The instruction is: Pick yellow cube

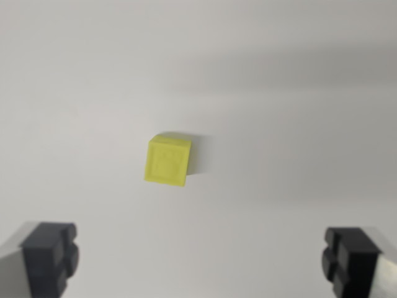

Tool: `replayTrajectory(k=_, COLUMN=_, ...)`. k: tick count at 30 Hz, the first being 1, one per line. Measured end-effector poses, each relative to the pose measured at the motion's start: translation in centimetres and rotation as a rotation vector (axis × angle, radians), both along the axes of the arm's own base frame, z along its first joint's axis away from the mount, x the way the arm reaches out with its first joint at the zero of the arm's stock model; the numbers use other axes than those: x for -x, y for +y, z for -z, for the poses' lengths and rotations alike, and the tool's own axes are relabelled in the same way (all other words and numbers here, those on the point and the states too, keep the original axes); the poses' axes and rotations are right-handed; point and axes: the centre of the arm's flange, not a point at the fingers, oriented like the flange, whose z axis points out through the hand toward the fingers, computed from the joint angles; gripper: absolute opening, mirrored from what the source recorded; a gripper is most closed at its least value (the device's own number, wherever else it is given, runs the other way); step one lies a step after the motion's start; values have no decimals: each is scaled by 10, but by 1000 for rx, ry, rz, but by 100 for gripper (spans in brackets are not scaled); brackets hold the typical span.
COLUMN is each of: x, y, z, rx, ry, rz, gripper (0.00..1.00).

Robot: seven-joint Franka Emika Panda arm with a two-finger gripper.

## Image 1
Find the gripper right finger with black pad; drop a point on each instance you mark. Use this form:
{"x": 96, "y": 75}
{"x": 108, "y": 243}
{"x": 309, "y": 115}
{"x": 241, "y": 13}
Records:
{"x": 356, "y": 264}

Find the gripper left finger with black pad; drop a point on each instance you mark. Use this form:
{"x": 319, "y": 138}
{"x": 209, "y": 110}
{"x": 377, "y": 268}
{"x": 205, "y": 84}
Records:
{"x": 43, "y": 260}

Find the yellow cube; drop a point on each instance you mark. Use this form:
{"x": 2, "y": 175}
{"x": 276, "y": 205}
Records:
{"x": 167, "y": 161}

